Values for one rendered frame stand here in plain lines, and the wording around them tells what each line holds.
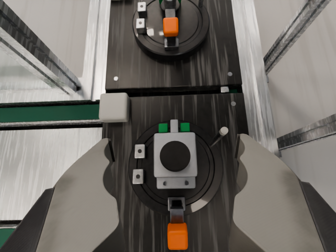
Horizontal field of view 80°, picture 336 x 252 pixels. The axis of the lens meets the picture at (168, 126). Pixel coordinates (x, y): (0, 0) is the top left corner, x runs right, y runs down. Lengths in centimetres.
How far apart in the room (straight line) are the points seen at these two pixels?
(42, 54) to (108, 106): 11
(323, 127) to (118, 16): 39
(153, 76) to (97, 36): 15
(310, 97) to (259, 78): 18
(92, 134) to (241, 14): 37
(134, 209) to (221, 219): 13
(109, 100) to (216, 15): 26
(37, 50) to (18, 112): 17
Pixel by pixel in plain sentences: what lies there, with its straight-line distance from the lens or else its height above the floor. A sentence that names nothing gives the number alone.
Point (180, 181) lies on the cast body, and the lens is 24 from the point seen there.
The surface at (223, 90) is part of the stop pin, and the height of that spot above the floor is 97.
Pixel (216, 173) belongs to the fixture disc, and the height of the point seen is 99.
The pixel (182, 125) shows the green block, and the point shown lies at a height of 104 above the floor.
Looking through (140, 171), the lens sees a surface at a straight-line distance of 29.
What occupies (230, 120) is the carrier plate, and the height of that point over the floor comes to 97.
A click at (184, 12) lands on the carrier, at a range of 42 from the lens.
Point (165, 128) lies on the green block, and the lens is 26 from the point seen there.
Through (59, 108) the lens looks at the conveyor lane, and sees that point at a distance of 42.
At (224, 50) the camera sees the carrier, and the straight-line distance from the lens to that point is 40.
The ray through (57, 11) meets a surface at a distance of 69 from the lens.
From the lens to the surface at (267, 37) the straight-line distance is 59.
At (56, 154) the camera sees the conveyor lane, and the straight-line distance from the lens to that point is 44.
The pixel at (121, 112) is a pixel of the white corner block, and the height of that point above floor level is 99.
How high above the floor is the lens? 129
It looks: 75 degrees down
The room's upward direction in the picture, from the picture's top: 9 degrees counter-clockwise
